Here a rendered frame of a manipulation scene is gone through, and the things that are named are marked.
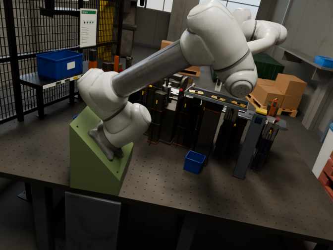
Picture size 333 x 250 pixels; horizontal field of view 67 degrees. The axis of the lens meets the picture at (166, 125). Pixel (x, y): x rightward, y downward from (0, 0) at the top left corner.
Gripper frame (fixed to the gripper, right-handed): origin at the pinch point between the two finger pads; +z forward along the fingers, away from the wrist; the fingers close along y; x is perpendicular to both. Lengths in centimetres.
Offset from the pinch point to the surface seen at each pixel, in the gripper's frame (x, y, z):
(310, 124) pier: -77, 337, 112
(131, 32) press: 403, 443, 58
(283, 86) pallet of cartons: -12, 380, 72
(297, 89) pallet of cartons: -36, 378, 69
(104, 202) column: 26, -63, 58
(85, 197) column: 36, -67, 58
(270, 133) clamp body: -32.5, 18.3, 23.9
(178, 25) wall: 360, 627, 29
